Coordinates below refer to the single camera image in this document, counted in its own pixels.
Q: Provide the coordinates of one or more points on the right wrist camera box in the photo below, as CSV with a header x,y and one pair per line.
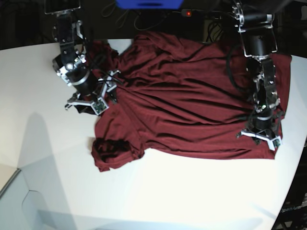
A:
x,y
99,107

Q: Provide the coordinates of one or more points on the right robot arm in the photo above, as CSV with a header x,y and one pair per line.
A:
x,y
77,68

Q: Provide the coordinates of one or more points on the black power strip red light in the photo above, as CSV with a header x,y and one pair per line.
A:
x,y
191,12

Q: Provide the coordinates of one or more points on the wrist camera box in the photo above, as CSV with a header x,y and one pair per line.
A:
x,y
99,107
274,143

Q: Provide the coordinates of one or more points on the blue box at top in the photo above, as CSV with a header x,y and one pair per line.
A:
x,y
149,4

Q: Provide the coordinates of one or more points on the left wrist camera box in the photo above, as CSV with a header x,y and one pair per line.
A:
x,y
274,143

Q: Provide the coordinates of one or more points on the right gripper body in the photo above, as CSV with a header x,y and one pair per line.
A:
x,y
90,89

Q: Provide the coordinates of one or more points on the dark red t-shirt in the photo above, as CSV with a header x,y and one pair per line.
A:
x,y
175,96

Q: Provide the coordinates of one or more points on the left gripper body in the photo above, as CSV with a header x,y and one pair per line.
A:
x,y
262,126

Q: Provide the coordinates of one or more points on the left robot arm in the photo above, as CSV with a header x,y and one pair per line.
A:
x,y
258,42

